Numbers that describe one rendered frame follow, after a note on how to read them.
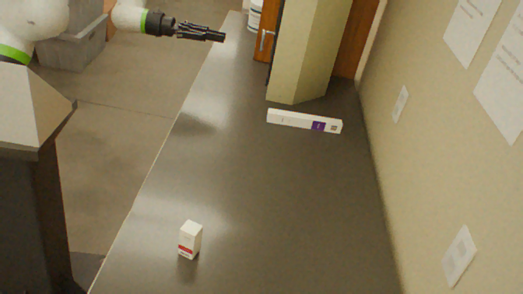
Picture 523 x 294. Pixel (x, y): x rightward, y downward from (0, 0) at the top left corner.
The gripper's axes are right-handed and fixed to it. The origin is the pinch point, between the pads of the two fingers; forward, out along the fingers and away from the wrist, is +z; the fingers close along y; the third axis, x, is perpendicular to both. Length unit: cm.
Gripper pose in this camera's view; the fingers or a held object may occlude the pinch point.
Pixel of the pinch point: (215, 36)
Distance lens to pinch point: 168.1
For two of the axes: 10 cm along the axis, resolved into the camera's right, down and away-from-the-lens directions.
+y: 1.0, -5.7, 8.1
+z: 9.8, 1.9, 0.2
